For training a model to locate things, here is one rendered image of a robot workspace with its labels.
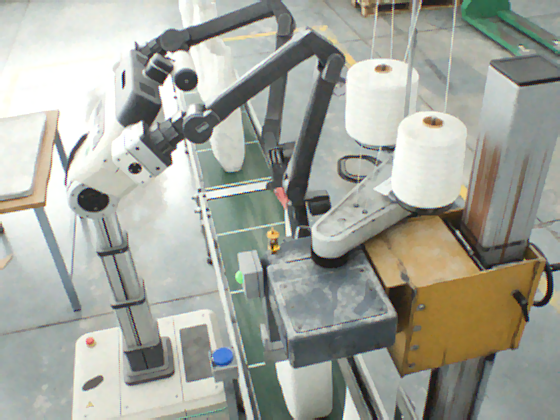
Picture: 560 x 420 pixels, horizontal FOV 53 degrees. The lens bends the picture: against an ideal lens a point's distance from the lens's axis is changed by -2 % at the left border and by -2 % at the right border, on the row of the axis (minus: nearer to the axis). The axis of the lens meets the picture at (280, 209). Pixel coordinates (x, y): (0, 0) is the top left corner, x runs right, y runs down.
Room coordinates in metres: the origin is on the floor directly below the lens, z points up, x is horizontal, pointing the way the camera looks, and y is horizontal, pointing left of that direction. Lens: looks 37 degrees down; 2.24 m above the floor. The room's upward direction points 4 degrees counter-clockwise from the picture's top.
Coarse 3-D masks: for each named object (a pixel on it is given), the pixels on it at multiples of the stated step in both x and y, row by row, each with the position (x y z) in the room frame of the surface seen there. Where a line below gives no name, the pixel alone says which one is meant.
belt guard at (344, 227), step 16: (384, 160) 1.25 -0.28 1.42; (368, 176) 1.18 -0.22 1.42; (384, 176) 1.18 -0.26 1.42; (352, 192) 1.12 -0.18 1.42; (368, 192) 1.12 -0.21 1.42; (336, 208) 1.06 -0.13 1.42; (352, 208) 1.06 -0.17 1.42; (368, 208) 1.05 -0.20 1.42; (384, 208) 1.05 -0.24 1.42; (400, 208) 1.06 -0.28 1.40; (320, 224) 1.01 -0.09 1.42; (336, 224) 1.00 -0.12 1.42; (352, 224) 1.00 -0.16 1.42; (368, 224) 1.00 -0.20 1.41; (384, 224) 1.03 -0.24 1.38; (320, 240) 0.96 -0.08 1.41; (336, 240) 0.95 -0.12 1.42; (352, 240) 0.97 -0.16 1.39; (336, 256) 0.95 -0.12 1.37
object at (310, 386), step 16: (288, 224) 1.52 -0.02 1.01; (288, 368) 1.16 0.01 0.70; (304, 368) 1.14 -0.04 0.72; (320, 368) 1.14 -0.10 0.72; (288, 384) 1.17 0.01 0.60; (304, 384) 1.13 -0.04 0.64; (320, 384) 1.13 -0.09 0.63; (288, 400) 1.18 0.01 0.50; (304, 400) 1.13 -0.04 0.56; (320, 400) 1.14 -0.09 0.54; (304, 416) 1.13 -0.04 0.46; (320, 416) 1.15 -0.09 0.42
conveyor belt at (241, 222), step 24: (264, 192) 2.58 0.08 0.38; (216, 216) 2.40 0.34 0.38; (240, 216) 2.38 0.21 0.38; (264, 216) 2.37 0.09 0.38; (240, 240) 2.19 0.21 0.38; (264, 240) 2.18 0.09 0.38; (240, 288) 1.85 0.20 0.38; (240, 312) 1.71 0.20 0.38; (240, 336) 1.57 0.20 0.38; (336, 360) 1.42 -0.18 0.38; (264, 384) 1.33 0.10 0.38; (336, 384) 1.31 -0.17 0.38; (264, 408) 1.23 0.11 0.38; (288, 408) 1.22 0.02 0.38; (336, 408) 1.21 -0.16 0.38
